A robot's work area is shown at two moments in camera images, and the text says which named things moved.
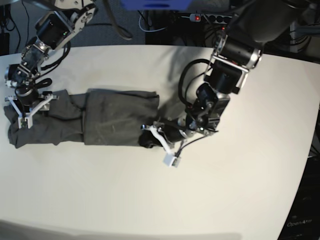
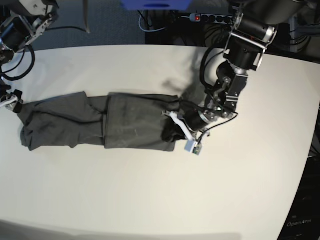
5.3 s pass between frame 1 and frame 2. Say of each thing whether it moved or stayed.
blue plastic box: stayed
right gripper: moved
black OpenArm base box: stayed
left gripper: moved
